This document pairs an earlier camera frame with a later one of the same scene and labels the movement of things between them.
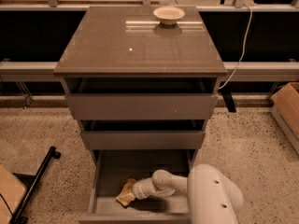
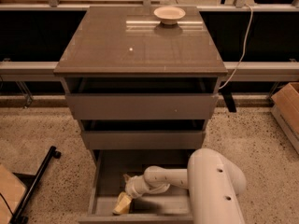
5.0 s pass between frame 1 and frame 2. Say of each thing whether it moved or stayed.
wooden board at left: stayed
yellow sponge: moved
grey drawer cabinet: stayed
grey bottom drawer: stayed
